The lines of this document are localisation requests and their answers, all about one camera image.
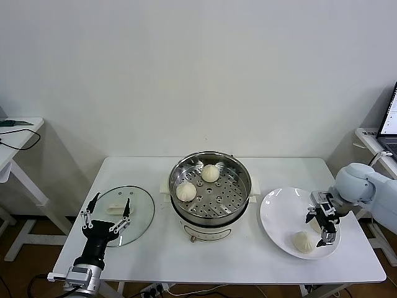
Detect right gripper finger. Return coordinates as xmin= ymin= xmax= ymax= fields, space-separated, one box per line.
xmin=316 ymin=228 xmax=338 ymax=248
xmin=303 ymin=208 xmax=319 ymax=224

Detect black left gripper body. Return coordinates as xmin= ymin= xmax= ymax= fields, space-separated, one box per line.
xmin=73 ymin=219 xmax=122 ymax=270

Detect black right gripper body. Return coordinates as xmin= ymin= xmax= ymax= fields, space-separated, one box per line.
xmin=313 ymin=208 xmax=341 ymax=233

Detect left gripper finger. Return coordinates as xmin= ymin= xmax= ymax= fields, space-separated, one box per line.
xmin=79 ymin=192 xmax=102 ymax=230
xmin=108 ymin=198 xmax=132 ymax=233

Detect white steamed baozi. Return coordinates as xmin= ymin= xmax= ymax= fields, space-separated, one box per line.
xmin=293 ymin=231 xmax=318 ymax=253
xmin=309 ymin=217 xmax=324 ymax=233
xmin=176 ymin=182 xmax=197 ymax=202
xmin=201 ymin=164 xmax=220 ymax=183

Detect glass pot lid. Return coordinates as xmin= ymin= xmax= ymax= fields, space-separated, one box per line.
xmin=86 ymin=185 xmax=155 ymax=248

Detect stainless steel steamer basket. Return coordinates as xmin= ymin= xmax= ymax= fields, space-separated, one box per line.
xmin=169 ymin=151 xmax=252 ymax=227

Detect white round plate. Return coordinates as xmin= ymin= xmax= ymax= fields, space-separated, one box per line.
xmin=259 ymin=187 xmax=342 ymax=260

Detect white power strip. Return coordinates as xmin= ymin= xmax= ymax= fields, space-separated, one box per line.
xmin=139 ymin=282 xmax=170 ymax=297

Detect white electric cooking pot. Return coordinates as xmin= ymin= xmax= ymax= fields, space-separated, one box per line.
xmin=159 ymin=175 xmax=261 ymax=245

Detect white side table with laptop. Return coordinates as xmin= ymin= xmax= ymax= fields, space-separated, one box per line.
xmin=354 ymin=127 xmax=397 ymax=268

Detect open grey laptop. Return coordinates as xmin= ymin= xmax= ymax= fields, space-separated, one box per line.
xmin=376 ymin=82 xmax=397 ymax=158

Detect flat green item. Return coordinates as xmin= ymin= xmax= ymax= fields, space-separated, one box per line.
xmin=0 ymin=119 xmax=34 ymax=127

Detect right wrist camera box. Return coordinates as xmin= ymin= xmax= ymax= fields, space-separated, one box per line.
xmin=311 ymin=191 xmax=335 ymax=215

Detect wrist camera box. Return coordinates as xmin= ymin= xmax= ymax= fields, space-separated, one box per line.
xmin=47 ymin=267 xmax=94 ymax=285
xmin=311 ymin=191 xmax=335 ymax=215

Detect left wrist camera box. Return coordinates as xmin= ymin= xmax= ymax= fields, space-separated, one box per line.
xmin=47 ymin=267 xmax=94 ymax=285

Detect thin black cable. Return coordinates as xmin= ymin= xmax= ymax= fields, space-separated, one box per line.
xmin=0 ymin=129 xmax=42 ymax=152

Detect white side table with cable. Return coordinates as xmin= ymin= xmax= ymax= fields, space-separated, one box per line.
xmin=0 ymin=117 xmax=74 ymax=261

